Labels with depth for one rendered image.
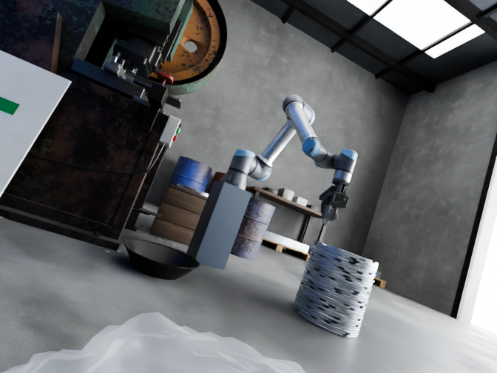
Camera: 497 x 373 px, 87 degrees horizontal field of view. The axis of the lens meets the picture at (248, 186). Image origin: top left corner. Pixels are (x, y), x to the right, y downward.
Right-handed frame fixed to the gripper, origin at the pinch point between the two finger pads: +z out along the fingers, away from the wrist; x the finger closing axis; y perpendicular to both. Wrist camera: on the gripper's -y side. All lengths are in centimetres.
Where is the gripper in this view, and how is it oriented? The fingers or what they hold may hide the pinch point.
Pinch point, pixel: (325, 223)
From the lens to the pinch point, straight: 125.8
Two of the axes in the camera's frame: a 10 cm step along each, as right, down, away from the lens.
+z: -3.4, 9.3, -1.3
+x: 9.2, 3.6, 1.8
